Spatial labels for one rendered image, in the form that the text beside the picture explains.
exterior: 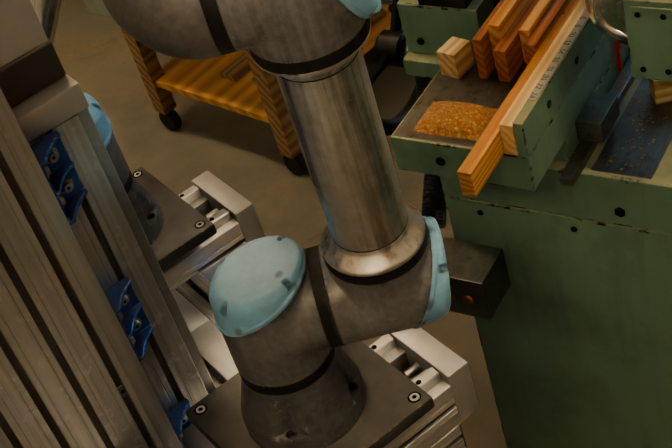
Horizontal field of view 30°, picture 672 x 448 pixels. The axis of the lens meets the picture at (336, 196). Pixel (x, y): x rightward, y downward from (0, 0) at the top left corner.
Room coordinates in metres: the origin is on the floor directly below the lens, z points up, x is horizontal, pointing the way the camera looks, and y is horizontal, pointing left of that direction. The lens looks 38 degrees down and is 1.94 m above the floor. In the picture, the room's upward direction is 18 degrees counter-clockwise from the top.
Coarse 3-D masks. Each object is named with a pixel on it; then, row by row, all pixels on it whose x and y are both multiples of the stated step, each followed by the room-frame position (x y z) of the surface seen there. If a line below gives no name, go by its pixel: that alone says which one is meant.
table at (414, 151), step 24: (600, 48) 1.46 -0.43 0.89; (408, 72) 1.62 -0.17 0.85; (432, 72) 1.59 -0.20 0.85; (600, 72) 1.46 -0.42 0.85; (432, 96) 1.46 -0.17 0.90; (456, 96) 1.44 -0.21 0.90; (480, 96) 1.43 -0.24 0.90; (504, 96) 1.41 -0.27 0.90; (576, 96) 1.39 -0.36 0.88; (408, 120) 1.42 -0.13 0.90; (552, 120) 1.33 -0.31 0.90; (408, 144) 1.38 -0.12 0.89; (432, 144) 1.36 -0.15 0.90; (456, 144) 1.34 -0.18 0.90; (552, 144) 1.32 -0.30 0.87; (408, 168) 1.39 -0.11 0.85; (432, 168) 1.36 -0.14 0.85; (456, 168) 1.34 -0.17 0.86; (504, 168) 1.29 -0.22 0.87; (528, 168) 1.27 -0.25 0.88
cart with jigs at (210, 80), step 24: (384, 24) 2.86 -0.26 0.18; (144, 48) 2.95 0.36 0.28; (144, 72) 2.95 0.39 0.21; (168, 72) 2.97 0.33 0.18; (192, 72) 2.93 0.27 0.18; (216, 72) 2.89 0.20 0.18; (240, 72) 2.82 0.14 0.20; (264, 72) 2.56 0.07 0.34; (168, 96) 2.96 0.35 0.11; (192, 96) 2.83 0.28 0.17; (216, 96) 2.78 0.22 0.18; (240, 96) 2.74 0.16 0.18; (264, 96) 2.58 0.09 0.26; (168, 120) 2.95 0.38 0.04; (264, 120) 2.62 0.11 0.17; (288, 120) 2.57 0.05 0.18; (288, 144) 2.56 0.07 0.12; (288, 168) 2.60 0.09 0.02
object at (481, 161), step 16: (560, 16) 1.50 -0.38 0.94; (544, 48) 1.43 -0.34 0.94; (528, 64) 1.41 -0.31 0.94; (512, 96) 1.35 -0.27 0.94; (496, 112) 1.33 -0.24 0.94; (496, 128) 1.29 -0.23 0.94; (480, 144) 1.27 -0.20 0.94; (496, 144) 1.28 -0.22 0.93; (464, 160) 1.25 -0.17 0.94; (480, 160) 1.24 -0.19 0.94; (496, 160) 1.27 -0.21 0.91; (464, 176) 1.23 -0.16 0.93; (480, 176) 1.24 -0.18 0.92; (464, 192) 1.23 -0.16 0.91
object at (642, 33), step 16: (624, 0) 1.28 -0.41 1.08; (640, 0) 1.27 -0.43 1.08; (656, 0) 1.26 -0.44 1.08; (640, 16) 1.26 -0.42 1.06; (656, 16) 1.25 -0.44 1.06; (640, 32) 1.27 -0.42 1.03; (656, 32) 1.25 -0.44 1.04; (640, 48) 1.27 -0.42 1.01; (656, 48) 1.25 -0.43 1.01; (640, 64) 1.27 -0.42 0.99; (656, 64) 1.26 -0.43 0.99
